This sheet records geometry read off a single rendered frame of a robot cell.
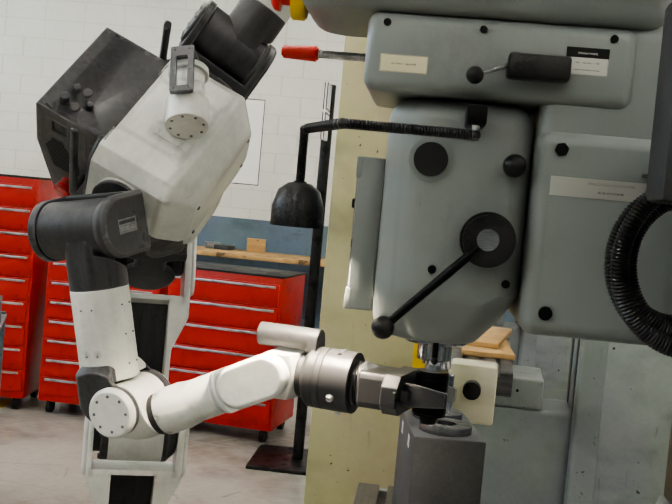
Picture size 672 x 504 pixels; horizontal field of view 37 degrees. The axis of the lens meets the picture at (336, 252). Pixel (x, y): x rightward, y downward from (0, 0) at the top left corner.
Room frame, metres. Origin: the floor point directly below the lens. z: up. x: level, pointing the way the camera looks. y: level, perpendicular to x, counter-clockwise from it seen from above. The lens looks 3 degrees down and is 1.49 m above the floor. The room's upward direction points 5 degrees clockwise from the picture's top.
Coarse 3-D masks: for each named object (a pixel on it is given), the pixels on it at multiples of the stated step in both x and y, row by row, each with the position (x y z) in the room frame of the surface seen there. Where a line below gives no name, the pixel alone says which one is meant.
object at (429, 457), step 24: (408, 432) 1.70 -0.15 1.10; (432, 432) 1.65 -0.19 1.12; (456, 432) 1.65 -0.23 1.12; (408, 456) 1.67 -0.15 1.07; (432, 456) 1.63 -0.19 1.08; (456, 456) 1.63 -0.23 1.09; (480, 456) 1.63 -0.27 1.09; (408, 480) 1.64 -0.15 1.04; (432, 480) 1.63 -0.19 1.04; (456, 480) 1.63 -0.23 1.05; (480, 480) 1.63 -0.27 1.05
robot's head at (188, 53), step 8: (176, 48) 1.56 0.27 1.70; (184, 48) 1.56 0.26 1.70; (192, 48) 1.56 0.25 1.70; (176, 56) 1.55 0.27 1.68; (184, 56) 1.56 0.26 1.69; (192, 56) 1.55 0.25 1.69; (176, 64) 1.55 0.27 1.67; (192, 64) 1.54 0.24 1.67; (176, 72) 1.54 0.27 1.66; (192, 72) 1.53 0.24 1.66; (176, 80) 1.54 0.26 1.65; (192, 80) 1.53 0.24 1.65; (176, 88) 1.52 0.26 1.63; (184, 88) 1.52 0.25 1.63; (192, 88) 1.52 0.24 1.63
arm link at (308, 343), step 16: (272, 336) 1.45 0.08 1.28; (288, 336) 1.44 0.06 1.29; (304, 336) 1.43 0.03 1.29; (320, 336) 1.44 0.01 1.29; (272, 352) 1.43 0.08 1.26; (288, 352) 1.44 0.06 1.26; (304, 352) 1.45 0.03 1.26; (320, 352) 1.42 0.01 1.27; (288, 368) 1.42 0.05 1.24; (304, 368) 1.41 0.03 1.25; (320, 368) 1.40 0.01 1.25; (288, 384) 1.42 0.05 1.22; (304, 384) 1.40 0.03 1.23; (304, 400) 1.41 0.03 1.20
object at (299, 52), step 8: (288, 48) 1.50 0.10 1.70; (296, 48) 1.50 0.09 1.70; (304, 48) 1.50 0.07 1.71; (312, 48) 1.49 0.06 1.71; (288, 56) 1.50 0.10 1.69; (296, 56) 1.50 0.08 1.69; (304, 56) 1.50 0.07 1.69; (312, 56) 1.49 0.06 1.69; (320, 56) 1.50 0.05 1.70; (328, 56) 1.50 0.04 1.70; (336, 56) 1.50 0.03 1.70; (344, 56) 1.49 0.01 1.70; (352, 56) 1.49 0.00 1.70; (360, 56) 1.49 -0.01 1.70
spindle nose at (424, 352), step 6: (420, 348) 1.37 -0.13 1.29; (426, 348) 1.37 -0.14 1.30; (432, 348) 1.36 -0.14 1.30; (444, 348) 1.36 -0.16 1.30; (450, 348) 1.37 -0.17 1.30; (420, 354) 1.37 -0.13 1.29; (426, 354) 1.37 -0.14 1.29; (438, 354) 1.36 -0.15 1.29; (444, 354) 1.37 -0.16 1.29; (450, 354) 1.37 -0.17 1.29; (426, 360) 1.37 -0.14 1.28; (438, 360) 1.36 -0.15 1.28; (444, 360) 1.37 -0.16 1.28; (450, 360) 1.38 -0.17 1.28
